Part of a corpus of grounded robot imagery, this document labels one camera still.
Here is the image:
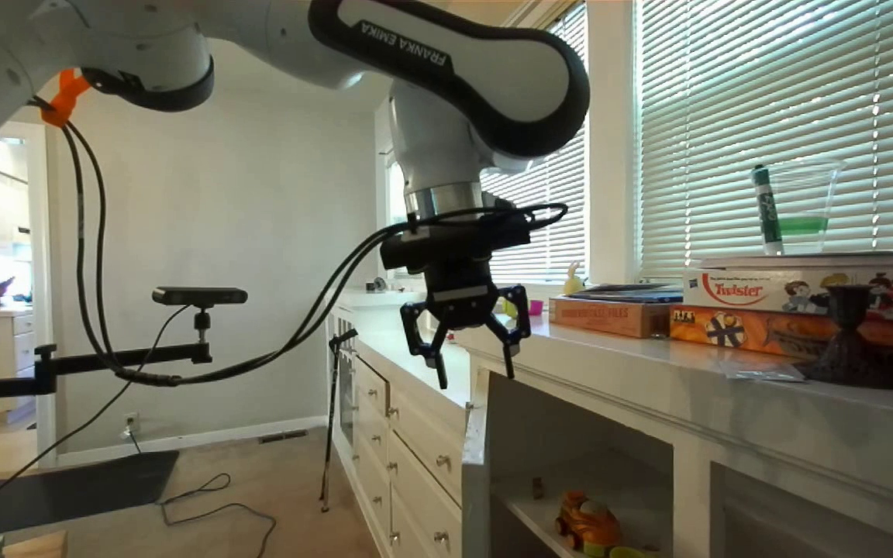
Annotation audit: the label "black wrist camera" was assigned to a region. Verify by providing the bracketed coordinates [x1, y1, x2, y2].
[379, 209, 533, 273]

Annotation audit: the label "clear plastic cup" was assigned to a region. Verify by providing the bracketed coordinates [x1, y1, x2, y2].
[764, 158, 842, 258]

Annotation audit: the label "wide white window blinds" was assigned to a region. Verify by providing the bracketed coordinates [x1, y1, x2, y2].
[633, 0, 893, 286]

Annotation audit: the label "black cable on floor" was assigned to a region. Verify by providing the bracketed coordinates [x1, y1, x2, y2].
[119, 411, 280, 558]

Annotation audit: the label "dark flat book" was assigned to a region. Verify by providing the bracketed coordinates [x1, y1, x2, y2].
[566, 281, 688, 305]

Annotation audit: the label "black stereo camera bar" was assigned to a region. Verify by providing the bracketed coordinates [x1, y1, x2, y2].
[148, 286, 252, 311]

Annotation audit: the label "white drawer cabinet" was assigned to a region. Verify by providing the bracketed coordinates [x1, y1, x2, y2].
[318, 288, 473, 558]

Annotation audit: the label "white red board game box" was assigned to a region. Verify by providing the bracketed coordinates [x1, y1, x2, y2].
[683, 253, 893, 323]

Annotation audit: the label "orange board game box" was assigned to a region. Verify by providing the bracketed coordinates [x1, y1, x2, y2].
[666, 303, 893, 365]

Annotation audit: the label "orange cable clip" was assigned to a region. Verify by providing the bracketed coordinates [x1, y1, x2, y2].
[41, 64, 94, 129]

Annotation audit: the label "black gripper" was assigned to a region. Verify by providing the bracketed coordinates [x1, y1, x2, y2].
[397, 258, 533, 393]

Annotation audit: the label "green marker pen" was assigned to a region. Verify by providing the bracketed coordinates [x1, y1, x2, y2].
[754, 161, 788, 258]

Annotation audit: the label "black tripod stand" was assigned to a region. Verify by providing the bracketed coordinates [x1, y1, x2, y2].
[315, 324, 362, 518]

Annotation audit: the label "black floor mat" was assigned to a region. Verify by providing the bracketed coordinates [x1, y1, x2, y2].
[0, 449, 184, 546]

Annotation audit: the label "orange toy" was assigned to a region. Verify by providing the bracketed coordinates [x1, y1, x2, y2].
[553, 485, 627, 558]

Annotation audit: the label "brown game box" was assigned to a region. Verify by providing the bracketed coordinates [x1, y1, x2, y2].
[548, 294, 677, 340]

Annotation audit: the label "thin black camera cable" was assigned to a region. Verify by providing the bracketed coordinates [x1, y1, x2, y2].
[0, 303, 192, 526]

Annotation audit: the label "yellow plush bunny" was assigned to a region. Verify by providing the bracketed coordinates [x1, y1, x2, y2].
[562, 261, 589, 299]

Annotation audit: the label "dark wooden goblet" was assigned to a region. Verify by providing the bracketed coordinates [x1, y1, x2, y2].
[801, 281, 893, 393]

